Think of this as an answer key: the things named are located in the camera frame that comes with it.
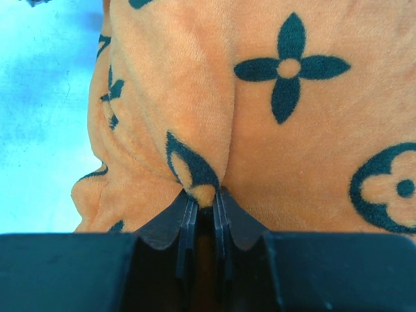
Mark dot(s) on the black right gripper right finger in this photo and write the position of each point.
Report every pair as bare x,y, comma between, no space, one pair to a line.
309,271

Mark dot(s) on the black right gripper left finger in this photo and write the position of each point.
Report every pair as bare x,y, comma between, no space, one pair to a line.
150,269

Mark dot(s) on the orange patterned plush pillowcase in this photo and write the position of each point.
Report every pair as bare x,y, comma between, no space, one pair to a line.
303,110

